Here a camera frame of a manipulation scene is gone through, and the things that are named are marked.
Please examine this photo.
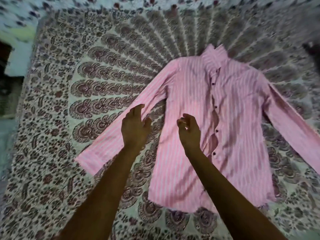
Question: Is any person's left forearm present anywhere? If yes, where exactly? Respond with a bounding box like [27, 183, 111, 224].
[57, 143, 143, 240]

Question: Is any floral mandala print bedsheet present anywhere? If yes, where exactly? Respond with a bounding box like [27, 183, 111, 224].
[0, 0, 320, 240]

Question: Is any dark bedside furniture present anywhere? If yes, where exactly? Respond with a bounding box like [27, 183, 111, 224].
[0, 41, 24, 118]

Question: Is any person's right hand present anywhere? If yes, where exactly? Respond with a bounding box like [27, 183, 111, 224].
[177, 113, 202, 151]

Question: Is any dark object at bed edge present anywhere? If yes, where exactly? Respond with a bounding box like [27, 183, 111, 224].
[302, 41, 320, 69]

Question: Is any person's right forearm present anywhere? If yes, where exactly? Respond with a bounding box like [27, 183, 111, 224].
[184, 145, 288, 240]

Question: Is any person's left hand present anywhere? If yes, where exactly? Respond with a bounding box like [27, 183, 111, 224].
[121, 104, 152, 149]

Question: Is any pink striped button shirt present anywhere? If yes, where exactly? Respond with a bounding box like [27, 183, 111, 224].
[75, 44, 320, 214]

